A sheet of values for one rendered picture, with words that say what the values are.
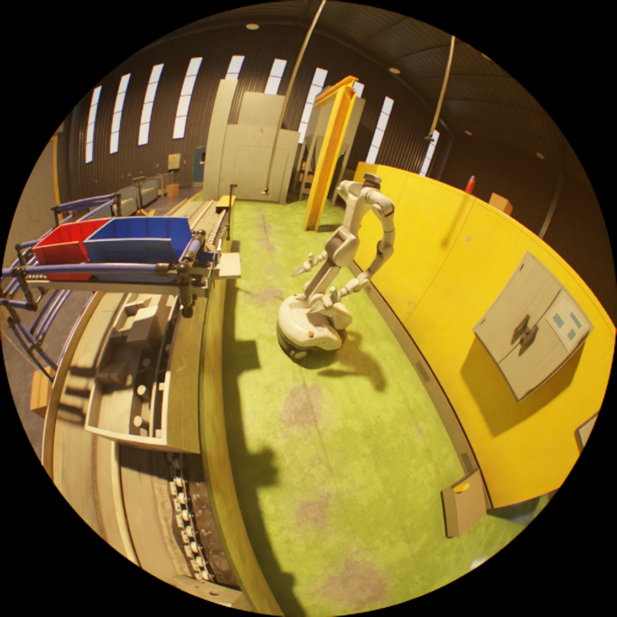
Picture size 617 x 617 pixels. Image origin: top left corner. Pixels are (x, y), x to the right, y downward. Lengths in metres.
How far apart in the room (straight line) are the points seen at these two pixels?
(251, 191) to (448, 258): 5.86
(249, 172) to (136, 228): 6.00
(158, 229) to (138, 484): 0.86
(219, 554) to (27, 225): 11.94
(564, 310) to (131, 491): 2.21
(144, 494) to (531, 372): 2.05
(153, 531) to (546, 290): 2.18
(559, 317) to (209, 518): 1.90
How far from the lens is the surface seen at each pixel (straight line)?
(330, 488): 1.57
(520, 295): 1.57
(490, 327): 1.63
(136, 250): 0.53
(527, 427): 2.02
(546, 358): 1.59
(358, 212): 1.27
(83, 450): 1.07
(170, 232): 0.65
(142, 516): 0.90
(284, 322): 1.60
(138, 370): 0.74
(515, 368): 1.63
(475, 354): 1.94
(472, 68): 10.83
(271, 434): 1.51
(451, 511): 2.15
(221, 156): 6.65
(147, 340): 0.73
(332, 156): 4.56
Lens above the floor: 1.49
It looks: 41 degrees down
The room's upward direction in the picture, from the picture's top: 17 degrees clockwise
